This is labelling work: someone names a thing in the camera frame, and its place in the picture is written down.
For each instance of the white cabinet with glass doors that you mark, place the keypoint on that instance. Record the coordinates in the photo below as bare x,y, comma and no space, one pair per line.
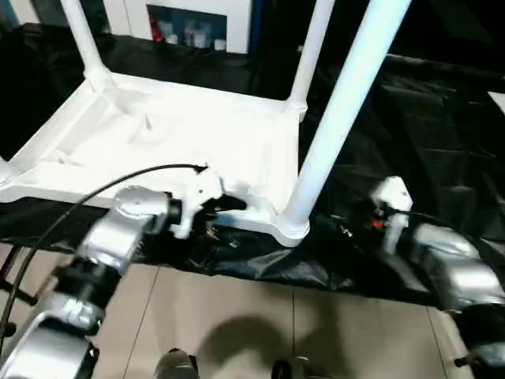
134,19

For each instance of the black metal stand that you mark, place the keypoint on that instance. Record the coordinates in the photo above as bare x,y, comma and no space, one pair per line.
12,276

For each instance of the blue upright panel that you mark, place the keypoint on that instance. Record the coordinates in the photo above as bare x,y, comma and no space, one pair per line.
256,23

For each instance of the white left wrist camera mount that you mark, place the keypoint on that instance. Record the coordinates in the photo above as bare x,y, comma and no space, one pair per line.
201,189

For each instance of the white plastic table top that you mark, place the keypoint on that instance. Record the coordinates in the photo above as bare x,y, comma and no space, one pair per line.
177,130

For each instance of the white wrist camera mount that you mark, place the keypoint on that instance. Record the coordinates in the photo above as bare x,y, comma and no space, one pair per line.
201,189
394,193

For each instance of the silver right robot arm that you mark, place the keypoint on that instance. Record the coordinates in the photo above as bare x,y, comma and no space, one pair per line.
453,260

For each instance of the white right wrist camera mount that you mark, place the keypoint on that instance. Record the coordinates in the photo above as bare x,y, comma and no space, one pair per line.
394,193

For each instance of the black plastic mat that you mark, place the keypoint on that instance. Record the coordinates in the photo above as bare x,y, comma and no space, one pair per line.
414,138

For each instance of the white flat board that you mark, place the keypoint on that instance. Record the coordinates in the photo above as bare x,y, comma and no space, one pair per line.
498,98

